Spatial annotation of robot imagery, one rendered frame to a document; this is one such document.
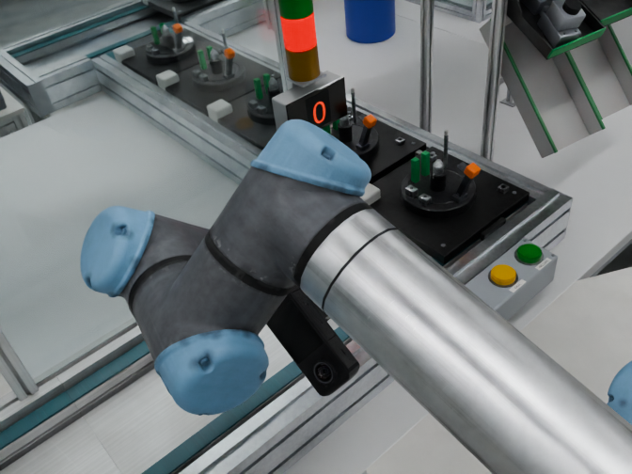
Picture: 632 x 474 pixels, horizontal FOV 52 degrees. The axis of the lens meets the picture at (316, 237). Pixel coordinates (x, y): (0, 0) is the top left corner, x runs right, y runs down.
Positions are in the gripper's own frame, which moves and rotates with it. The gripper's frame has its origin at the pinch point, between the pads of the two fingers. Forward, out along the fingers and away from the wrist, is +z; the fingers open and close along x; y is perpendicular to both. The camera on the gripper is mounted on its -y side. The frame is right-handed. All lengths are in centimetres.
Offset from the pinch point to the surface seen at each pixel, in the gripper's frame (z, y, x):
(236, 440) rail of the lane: 0.0, 0.3, 28.3
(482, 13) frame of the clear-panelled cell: 101, 116, -25
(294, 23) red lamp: -3.4, 44.5, -11.7
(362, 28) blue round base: 72, 122, 1
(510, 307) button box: 36.9, 7.2, -2.1
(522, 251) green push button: 39.8, 14.9, -8.2
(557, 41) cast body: 40, 41, -34
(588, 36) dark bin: 44, 41, -39
